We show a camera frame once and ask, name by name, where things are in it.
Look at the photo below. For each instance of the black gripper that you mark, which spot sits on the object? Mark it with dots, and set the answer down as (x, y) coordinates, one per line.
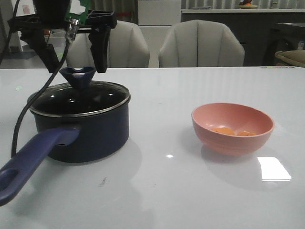
(70, 15)

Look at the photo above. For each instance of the glass lid with blue knob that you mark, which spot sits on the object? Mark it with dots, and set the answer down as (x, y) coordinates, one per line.
(80, 96)

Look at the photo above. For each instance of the orange ham slice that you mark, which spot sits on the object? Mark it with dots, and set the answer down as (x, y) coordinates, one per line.
(224, 130)
(245, 133)

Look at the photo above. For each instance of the pink bowl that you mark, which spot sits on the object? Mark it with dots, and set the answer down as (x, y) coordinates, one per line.
(238, 117)

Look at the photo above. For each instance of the left grey upholstered chair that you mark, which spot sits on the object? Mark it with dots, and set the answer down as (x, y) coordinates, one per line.
(127, 48)

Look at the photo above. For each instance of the grey upholstered chair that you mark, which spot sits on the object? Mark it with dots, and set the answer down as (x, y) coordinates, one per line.
(127, 48)
(199, 43)

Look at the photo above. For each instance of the white cabinet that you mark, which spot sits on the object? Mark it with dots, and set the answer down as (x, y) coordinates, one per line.
(155, 17)

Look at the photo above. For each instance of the dark blue saucepan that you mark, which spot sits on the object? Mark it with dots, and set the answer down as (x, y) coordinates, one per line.
(73, 140)

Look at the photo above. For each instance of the right grey upholstered chair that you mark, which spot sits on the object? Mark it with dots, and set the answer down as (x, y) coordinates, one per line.
(199, 43)

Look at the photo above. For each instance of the fruit plate on counter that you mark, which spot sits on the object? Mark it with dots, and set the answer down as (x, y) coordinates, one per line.
(246, 4)

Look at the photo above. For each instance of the dark counter unit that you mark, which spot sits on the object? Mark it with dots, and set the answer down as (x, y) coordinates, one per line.
(251, 27)

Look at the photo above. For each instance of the beige cushion seat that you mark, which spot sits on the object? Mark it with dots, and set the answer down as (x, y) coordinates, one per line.
(291, 58)

